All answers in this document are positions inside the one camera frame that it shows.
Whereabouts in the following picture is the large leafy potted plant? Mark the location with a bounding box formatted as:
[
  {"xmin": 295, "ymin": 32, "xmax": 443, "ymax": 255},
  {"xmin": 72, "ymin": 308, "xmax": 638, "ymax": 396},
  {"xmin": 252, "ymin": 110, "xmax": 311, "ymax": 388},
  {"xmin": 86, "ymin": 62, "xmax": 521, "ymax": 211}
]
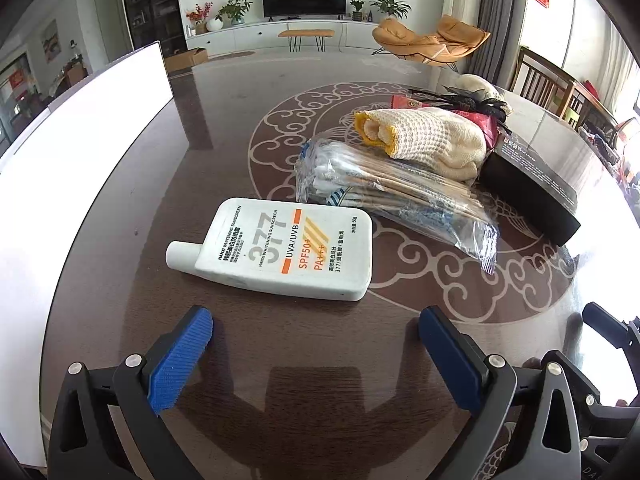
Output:
[{"xmin": 369, "ymin": 0, "xmax": 412, "ymax": 22}]

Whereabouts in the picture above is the wooden dining chair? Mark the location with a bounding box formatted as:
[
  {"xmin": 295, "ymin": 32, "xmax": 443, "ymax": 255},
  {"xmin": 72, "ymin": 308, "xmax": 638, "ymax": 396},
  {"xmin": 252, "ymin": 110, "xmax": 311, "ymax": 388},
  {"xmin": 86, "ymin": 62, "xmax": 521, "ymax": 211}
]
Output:
[{"xmin": 511, "ymin": 46, "xmax": 576, "ymax": 111}]

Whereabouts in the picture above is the dark display bookshelf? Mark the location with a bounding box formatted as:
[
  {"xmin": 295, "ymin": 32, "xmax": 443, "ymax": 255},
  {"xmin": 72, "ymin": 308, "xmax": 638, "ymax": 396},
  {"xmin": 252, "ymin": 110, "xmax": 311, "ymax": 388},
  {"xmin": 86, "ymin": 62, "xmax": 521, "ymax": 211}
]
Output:
[{"xmin": 119, "ymin": 0, "xmax": 188, "ymax": 58}]

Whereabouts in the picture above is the red packet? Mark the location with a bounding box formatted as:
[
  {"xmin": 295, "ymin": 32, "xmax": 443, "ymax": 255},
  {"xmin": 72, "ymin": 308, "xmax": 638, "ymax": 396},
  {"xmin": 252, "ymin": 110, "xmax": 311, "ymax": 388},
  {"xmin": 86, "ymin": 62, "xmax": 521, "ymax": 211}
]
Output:
[{"xmin": 391, "ymin": 95, "xmax": 501, "ymax": 151}]

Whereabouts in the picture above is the white door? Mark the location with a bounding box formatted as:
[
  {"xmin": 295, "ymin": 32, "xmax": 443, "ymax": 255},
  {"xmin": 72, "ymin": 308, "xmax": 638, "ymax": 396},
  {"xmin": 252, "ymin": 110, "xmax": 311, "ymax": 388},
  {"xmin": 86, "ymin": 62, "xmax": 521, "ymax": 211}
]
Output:
[{"xmin": 94, "ymin": 0, "xmax": 121, "ymax": 61}]

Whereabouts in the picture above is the orange lounge chair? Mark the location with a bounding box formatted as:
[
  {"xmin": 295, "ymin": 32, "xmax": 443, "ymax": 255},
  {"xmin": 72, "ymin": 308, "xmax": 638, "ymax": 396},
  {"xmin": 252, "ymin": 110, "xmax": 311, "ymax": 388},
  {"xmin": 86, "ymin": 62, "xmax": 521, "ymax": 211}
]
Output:
[{"xmin": 371, "ymin": 14, "xmax": 492, "ymax": 73}]

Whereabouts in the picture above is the white sunscreen bottle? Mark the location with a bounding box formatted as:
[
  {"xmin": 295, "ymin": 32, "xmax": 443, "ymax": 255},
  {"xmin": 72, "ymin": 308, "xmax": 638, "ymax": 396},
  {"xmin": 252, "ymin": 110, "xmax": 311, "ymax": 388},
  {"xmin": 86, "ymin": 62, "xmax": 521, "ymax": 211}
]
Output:
[{"xmin": 166, "ymin": 197, "xmax": 375, "ymax": 302}]

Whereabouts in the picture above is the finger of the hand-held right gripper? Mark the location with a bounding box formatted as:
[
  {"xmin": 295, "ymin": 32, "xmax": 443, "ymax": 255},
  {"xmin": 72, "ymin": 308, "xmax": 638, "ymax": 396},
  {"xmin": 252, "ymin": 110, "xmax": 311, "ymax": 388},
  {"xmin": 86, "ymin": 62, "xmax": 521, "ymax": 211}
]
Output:
[
  {"xmin": 581, "ymin": 301, "xmax": 640, "ymax": 356},
  {"xmin": 541, "ymin": 349, "xmax": 608, "ymax": 411}
]

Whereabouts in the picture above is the white television cabinet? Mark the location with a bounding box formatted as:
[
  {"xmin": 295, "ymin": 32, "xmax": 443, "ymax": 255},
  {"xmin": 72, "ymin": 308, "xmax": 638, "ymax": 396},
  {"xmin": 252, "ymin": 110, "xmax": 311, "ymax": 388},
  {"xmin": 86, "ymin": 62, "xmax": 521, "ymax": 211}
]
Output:
[{"xmin": 186, "ymin": 19, "xmax": 401, "ymax": 58}]

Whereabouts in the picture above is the green potted plant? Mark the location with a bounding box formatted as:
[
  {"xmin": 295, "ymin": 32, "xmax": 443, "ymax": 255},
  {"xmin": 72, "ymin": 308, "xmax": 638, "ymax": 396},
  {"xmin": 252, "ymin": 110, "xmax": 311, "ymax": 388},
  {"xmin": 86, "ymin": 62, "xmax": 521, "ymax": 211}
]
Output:
[{"xmin": 216, "ymin": 0, "xmax": 253, "ymax": 27}]

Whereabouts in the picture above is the brown cardboard box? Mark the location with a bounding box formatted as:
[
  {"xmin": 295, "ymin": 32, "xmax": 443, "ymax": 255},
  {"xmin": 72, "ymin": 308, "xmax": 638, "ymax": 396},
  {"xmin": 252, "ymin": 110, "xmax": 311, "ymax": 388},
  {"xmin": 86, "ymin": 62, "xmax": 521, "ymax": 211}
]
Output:
[{"xmin": 164, "ymin": 47, "xmax": 209, "ymax": 73}]

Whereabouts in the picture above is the clear bag of cotton swabs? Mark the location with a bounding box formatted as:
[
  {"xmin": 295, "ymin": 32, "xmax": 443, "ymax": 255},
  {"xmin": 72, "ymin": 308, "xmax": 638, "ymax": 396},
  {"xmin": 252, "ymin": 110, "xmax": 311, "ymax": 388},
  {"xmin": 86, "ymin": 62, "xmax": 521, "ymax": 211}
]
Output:
[{"xmin": 295, "ymin": 138, "xmax": 499, "ymax": 276}]

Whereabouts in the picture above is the orange bench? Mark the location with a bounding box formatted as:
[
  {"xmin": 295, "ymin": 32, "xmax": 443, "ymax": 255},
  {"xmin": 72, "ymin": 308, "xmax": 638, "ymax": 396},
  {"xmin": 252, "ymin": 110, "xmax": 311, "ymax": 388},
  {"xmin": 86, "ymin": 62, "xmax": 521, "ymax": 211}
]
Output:
[{"xmin": 278, "ymin": 29, "xmax": 335, "ymax": 53}]

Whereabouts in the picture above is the black cardboard box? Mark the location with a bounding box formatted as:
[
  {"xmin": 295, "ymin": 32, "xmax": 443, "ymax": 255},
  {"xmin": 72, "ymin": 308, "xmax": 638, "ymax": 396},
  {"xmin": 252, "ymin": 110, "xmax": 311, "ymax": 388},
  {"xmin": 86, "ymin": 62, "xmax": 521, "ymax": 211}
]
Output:
[{"xmin": 479, "ymin": 125, "xmax": 583, "ymax": 247}]

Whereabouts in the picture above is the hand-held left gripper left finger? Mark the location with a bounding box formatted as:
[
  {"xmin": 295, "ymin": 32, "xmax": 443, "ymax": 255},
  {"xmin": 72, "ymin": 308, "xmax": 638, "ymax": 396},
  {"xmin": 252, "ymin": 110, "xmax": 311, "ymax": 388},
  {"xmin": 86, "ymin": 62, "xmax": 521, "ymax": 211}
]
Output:
[{"xmin": 47, "ymin": 305, "xmax": 215, "ymax": 480}]

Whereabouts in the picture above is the grey curtain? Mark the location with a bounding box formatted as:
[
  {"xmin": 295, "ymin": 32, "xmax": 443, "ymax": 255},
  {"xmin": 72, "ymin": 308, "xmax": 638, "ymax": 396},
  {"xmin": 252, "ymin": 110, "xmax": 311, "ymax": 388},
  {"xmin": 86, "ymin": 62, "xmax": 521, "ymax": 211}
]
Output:
[{"xmin": 470, "ymin": 0, "xmax": 530, "ymax": 86}]

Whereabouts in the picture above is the black bow hair clip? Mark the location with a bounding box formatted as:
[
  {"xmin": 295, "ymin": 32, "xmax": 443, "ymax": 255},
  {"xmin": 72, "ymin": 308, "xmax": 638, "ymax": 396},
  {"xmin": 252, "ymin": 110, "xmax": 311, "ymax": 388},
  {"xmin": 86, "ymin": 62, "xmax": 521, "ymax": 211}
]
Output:
[{"xmin": 407, "ymin": 86, "xmax": 511, "ymax": 123}]

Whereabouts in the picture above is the red flower bouquet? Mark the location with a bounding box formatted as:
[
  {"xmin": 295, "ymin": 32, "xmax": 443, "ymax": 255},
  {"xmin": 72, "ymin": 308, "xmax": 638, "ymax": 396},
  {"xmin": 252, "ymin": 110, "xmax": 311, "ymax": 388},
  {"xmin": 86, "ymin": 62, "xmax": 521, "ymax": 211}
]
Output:
[{"xmin": 186, "ymin": 2, "xmax": 213, "ymax": 36}]

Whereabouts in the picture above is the framed wall painting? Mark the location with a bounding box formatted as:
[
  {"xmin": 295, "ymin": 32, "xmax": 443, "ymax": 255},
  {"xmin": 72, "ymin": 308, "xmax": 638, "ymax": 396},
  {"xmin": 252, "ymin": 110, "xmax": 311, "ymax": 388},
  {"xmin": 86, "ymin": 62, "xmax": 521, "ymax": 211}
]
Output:
[{"xmin": 40, "ymin": 19, "xmax": 62, "ymax": 63}]

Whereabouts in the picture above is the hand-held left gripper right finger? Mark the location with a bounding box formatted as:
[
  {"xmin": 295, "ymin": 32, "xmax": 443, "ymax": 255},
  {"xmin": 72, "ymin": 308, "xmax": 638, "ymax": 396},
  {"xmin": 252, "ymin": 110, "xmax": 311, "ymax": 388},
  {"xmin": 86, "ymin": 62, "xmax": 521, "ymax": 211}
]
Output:
[{"xmin": 417, "ymin": 305, "xmax": 583, "ymax": 480}]

